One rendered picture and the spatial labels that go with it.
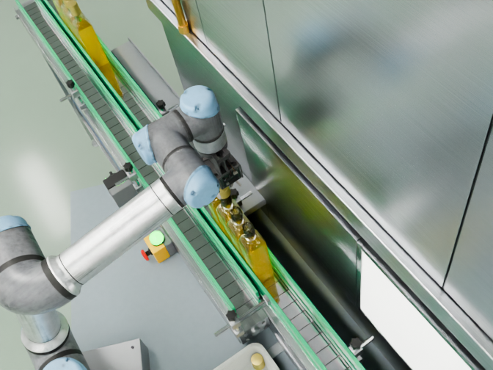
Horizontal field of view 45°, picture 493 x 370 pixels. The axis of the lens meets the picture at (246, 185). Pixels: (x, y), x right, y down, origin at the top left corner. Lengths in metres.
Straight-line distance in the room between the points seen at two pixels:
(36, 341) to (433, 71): 1.15
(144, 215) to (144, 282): 0.80
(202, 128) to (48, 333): 0.64
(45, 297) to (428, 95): 0.77
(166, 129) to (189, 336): 0.79
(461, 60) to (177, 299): 1.35
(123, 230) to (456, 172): 0.62
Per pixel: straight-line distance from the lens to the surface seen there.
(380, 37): 0.84
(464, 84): 0.75
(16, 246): 1.27
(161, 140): 1.22
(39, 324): 1.51
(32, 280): 1.21
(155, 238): 1.89
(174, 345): 1.84
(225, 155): 1.34
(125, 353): 1.78
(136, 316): 1.91
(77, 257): 1.19
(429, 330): 1.25
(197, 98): 1.24
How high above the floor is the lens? 2.43
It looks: 55 degrees down
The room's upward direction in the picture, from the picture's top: 14 degrees counter-clockwise
